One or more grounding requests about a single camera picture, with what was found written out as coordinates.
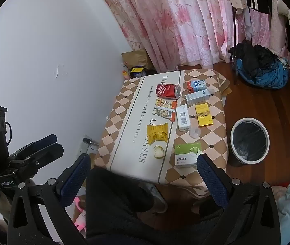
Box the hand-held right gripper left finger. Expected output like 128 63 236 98
7 154 92 245

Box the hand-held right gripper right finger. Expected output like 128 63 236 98
197 154 281 245

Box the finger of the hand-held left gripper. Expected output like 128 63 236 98
20 142 65 178
8 134 58 160

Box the white trash bin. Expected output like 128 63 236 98
228 117 270 167

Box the green and white box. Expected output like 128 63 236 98
174 141 203 168

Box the clear plastic cup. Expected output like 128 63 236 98
189 128 202 139

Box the bitten bread piece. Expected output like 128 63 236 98
153 145 164 159

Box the white barcode box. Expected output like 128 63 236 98
176 105 192 132

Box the yellow wrapper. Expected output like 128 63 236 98
147 123 169 143

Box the white and teal box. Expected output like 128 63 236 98
185 89 211 106

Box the nut snack packet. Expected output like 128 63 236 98
155 98 178 122

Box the pink plastic item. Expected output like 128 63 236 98
73 196 87 231

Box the dark bin liner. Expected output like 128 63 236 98
233 122 267 162

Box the checkered printed tablecloth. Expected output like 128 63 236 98
93 69 233 199

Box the brown cardboard piece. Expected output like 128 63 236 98
221 86 233 100

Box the blue and red milk carton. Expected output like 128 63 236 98
186 80 207 93

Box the red soda can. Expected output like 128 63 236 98
156 83 182 100

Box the yellow and blue box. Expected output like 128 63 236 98
130 67 146 78

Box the brown paper bag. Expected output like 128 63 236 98
121 48 156 72

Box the black jacket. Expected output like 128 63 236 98
228 40 279 78

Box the pink floral curtain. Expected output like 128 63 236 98
91 0 290 73

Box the wall socket with plug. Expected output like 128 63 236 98
77 135 100 156

